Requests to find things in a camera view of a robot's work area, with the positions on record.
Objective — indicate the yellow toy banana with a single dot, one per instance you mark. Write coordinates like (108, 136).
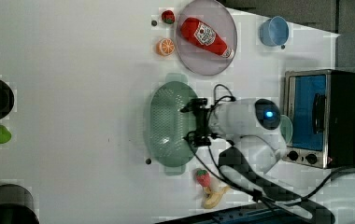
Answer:
(213, 197)

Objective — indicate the red ketchup bottle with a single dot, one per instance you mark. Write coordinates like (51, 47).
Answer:
(203, 36)

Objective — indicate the mint green strainer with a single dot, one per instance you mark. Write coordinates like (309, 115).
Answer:
(166, 126)

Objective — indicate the red toy strawberry near banana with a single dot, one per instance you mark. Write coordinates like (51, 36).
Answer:
(203, 178)

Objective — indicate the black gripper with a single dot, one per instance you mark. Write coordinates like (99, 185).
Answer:
(199, 137)

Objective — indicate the silver toaster oven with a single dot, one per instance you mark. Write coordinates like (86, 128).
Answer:
(321, 107)

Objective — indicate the grey round plate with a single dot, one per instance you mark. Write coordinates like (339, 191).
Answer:
(217, 16)

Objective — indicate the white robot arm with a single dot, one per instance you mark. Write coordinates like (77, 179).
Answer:
(252, 128)

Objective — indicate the blue bowl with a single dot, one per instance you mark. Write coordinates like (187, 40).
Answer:
(274, 32)

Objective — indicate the orange slice toy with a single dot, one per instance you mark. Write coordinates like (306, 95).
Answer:
(165, 47)

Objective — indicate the dark round container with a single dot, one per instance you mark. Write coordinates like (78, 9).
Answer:
(17, 205)

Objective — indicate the red toy strawberry by plate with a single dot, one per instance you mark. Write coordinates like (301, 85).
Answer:
(168, 17)

